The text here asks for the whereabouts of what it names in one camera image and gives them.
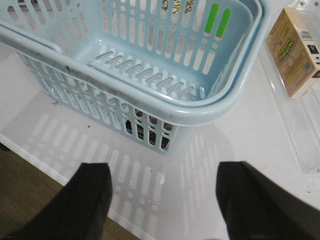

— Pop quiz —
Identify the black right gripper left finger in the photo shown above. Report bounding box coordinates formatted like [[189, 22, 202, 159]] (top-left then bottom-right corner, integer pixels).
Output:
[[3, 163, 113, 240]]

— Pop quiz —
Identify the light blue plastic basket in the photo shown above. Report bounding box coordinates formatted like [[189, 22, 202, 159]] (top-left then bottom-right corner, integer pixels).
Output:
[[0, 0, 271, 153]]

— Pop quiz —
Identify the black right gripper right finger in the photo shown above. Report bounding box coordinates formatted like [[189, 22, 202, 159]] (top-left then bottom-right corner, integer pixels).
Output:
[[215, 161, 320, 240]]

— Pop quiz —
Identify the beige tissue pack box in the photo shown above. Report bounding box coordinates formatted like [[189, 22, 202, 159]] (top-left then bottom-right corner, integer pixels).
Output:
[[266, 7, 320, 99]]

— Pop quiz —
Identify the clear acrylic right stand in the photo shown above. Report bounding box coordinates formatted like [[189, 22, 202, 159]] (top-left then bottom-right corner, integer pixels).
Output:
[[257, 0, 320, 177]]

